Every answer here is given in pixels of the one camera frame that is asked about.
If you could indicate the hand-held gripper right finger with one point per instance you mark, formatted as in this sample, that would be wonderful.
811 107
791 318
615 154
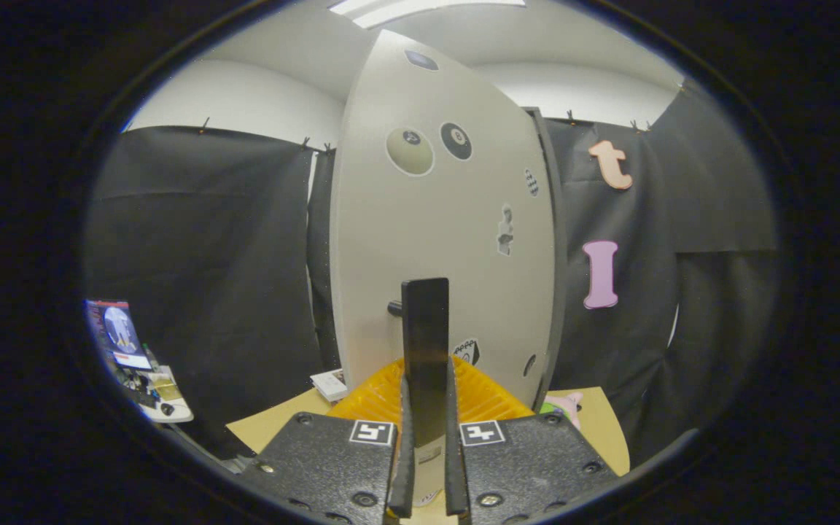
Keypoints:
537 459

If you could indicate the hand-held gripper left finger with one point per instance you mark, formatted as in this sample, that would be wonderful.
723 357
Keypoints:
318 459

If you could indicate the grey shoe cabinet door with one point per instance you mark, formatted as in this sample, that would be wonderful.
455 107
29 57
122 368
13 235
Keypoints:
427 219

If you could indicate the green and pink plush toy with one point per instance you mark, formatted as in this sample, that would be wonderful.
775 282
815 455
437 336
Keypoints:
566 402

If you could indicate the white book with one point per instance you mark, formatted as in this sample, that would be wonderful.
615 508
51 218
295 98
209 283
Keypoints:
329 385

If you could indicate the cluttered white side desk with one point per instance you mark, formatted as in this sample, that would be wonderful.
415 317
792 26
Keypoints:
172 412

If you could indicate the black backdrop cloth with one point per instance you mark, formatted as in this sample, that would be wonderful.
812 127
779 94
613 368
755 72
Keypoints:
208 255

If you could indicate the large ceiling light panel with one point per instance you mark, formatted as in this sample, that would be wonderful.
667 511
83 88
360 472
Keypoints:
420 7

